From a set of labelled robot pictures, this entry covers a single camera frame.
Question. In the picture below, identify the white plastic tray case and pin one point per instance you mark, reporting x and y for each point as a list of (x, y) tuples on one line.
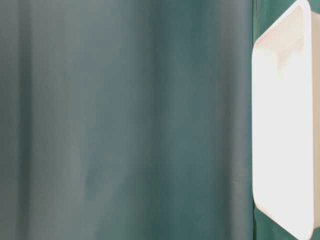
[(286, 121)]

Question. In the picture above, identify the green table cloth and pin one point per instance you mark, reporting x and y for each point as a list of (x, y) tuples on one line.
[(129, 119)]

